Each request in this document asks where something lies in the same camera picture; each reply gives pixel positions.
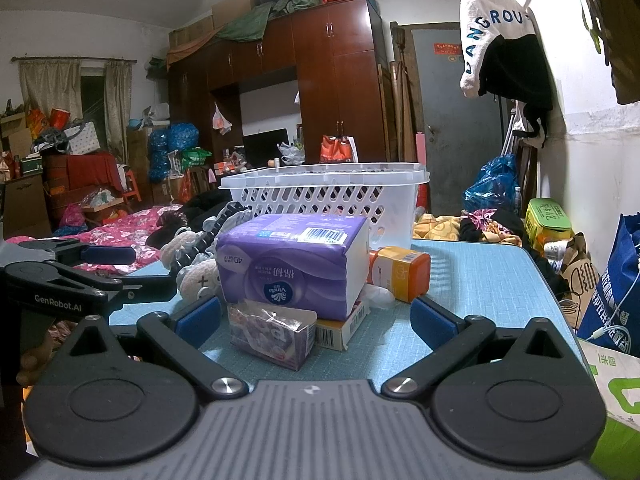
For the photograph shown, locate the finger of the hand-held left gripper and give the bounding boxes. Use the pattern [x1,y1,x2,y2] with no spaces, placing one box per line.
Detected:
[55,262,177,307]
[20,239,137,267]

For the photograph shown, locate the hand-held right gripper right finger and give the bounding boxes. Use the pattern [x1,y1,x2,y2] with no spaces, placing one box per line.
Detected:
[380,295,590,403]

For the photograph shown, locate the white patterned gift box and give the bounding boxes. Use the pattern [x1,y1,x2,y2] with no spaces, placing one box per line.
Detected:
[64,122,104,157]

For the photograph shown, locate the red cloth covered cabinet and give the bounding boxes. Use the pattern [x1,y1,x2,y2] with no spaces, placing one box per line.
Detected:
[42,152,124,194]

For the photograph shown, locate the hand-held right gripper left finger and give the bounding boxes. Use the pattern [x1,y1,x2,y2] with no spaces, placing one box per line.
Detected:
[50,295,248,403]

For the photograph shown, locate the white plush toy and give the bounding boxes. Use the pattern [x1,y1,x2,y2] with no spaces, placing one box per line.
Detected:
[160,227,227,304]

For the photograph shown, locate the black clothing heap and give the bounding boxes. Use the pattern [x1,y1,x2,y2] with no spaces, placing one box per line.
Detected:
[149,189,237,252]

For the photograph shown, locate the white orange medicine box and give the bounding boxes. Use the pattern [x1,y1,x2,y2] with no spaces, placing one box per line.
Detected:
[314,300,372,352]

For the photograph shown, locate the small purple clear-wrapped packet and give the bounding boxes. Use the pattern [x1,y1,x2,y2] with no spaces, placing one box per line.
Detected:
[227,299,319,372]

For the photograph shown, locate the wooden planks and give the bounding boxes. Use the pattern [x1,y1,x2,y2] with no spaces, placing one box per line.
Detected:
[389,21,419,162]

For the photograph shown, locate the white and black hoodie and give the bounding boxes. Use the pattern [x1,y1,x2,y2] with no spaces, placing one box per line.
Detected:
[459,0,554,112]

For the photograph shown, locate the cardboard boxes on wardrobe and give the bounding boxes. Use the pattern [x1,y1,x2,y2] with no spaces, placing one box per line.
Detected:
[167,0,262,52]

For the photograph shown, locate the folded white metal frame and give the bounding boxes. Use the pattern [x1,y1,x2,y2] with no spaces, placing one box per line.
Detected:
[501,102,547,161]

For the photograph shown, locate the black monitor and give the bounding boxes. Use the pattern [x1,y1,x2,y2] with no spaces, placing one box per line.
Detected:
[243,129,290,167]

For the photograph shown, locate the orange pill bottle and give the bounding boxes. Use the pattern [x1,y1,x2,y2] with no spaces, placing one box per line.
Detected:
[368,246,432,304]

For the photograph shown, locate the olive hanging garment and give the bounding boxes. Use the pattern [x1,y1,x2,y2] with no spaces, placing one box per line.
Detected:
[594,0,640,107]

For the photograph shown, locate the brown wooden wardrobe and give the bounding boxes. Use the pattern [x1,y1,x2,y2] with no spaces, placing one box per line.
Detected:
[167,0,397,202]

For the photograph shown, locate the dark clothes pile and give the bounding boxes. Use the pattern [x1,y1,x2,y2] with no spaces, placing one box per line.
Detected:
[459,207,527,249]

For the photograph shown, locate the green tarp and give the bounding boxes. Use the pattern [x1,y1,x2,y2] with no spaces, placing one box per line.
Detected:
[214,0,332,44]

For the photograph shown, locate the beige curtain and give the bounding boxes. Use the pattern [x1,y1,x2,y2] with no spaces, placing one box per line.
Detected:
[103,60,132,162]
[19,60,84,122]

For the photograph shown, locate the white hanging plastic bag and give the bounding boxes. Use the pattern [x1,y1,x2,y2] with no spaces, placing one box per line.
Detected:
[212,104,234,136]

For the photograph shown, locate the green and white bag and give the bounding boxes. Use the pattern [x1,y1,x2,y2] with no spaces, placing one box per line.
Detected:
[577,337,640,472]

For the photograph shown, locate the pink floral blanket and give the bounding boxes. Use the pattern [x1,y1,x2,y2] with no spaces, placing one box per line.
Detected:
[10,204,201,276]

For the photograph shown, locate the green lidded box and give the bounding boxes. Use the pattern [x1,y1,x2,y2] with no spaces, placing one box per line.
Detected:
[524,198,574,252]

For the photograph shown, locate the grey door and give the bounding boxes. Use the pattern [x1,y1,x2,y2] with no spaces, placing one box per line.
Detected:
[409,24,507,212]

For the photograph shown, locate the blue shopping bag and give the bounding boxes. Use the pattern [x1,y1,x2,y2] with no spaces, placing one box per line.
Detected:
[575,212,640,359]

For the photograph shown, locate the yellow patterned blanket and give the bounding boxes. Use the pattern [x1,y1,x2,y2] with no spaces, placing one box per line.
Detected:
[412,212,467,242]

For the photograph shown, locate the orange plastic bag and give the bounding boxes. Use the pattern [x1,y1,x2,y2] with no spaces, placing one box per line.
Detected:
[320,135,359,165]

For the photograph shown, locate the brown paper bag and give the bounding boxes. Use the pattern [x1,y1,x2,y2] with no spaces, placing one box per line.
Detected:
[559,232,602,322]

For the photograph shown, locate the purple tissue pack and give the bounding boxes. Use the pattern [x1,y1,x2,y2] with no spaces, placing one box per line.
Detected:
[215,213,371,322]

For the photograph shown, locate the white plastic basket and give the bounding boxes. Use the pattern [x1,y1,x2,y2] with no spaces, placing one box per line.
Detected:
[218,162,431,252]

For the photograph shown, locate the large blue plastic bag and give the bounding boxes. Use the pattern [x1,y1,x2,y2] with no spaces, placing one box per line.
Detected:
[464,155,519,214]

